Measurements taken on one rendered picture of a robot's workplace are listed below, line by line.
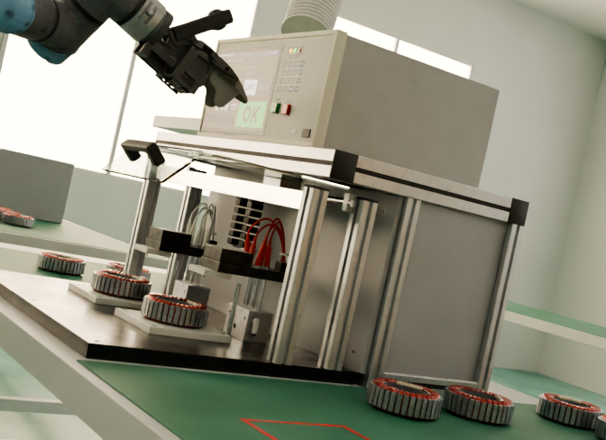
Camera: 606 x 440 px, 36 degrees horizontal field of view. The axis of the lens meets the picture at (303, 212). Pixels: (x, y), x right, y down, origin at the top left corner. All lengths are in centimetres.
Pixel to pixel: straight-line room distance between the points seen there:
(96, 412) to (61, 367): 14
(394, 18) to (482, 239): 619
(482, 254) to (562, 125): 754
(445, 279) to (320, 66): 43
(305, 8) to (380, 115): 135
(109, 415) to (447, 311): 72
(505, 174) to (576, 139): 99
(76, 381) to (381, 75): 75
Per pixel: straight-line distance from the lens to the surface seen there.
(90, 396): 118
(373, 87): 161
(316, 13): 292
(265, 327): 162
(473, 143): 176
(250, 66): 179
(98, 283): 175
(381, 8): 771
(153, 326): 148
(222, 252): 156
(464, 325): 167
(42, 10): 145
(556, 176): 918
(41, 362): 136
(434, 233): 158
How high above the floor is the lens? 100
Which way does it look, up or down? level
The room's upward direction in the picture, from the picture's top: 12 degrees clockwise
